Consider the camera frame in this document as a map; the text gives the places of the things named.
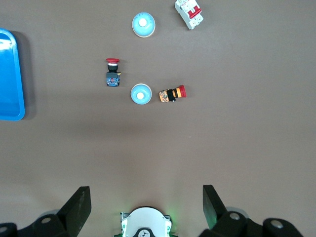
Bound white red circuit breaker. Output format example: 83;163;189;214
174;0;204;31

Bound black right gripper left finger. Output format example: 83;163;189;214
37;186;92;237

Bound red mushroom push button switch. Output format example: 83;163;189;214
105;58;122;87

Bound blue plastic tray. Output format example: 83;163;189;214
0;28;26;121

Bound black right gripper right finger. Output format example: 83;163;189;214
199;185;264;237

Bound orange and red button switch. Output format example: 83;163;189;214
158;84;188;103

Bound blue desk bell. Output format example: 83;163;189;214
131;11;156;39
130;83;153;106

